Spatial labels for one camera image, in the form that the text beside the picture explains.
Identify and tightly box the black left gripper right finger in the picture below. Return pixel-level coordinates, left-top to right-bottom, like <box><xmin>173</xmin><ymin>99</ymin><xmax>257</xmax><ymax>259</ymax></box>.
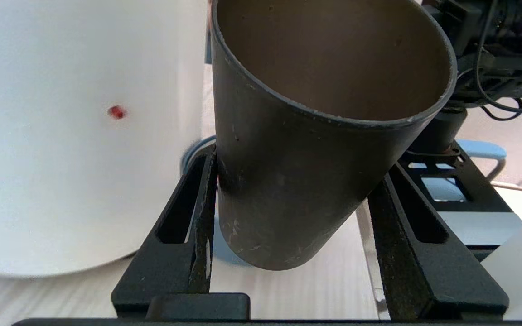
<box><xmin>367</xmin><ymin>164</ymin><xmax>511</xmax><ymax>321</ymax></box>

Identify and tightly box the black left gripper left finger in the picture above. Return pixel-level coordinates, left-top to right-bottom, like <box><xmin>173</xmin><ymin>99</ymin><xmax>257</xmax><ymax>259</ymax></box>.
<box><xmin>111</xmin><ymin>144</ymin><xmax>219</xmax><ymax>317</ymax></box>

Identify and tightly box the black plastic cup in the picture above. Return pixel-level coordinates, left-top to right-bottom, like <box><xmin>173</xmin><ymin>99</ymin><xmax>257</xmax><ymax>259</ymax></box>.
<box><xmin>209</xmin><ymin>0</ymin><xmax>459</xmax><ymax>271</ymax></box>

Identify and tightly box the round grey perforated drip tray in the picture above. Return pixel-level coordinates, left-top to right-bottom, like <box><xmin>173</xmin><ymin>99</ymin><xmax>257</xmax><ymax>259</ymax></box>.
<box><xmin>180</xmin><ymin>135</ymin><xmax>255</xmax><ymax>268</ymax></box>

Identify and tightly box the light blue stool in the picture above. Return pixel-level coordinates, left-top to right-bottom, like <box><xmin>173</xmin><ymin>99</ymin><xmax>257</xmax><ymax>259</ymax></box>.
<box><xmin>455</xmin><ymin>139</ymin><xmax>508</xmax><ymax>182</ymax></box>

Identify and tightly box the large tea drink dispenser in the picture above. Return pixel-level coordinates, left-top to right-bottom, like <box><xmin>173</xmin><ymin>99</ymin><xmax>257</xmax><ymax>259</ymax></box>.
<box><xmin>0</xmin><ymin>0</ymin><xmax>210</xmax><ymax>278</ymax></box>

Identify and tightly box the black robot shoulder bracket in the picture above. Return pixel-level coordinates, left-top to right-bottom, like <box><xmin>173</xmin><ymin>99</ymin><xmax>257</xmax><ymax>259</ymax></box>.
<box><xmin>397</xmin><ymin>140</ymin><xmax>522</xmax><ymax>262</ymax></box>

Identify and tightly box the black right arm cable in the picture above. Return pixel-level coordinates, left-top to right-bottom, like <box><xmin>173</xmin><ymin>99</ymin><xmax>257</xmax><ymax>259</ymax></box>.
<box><xmin>472</xmin><ymin>0</ymin><xmax>522</xmax><ymax>121</ymax></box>

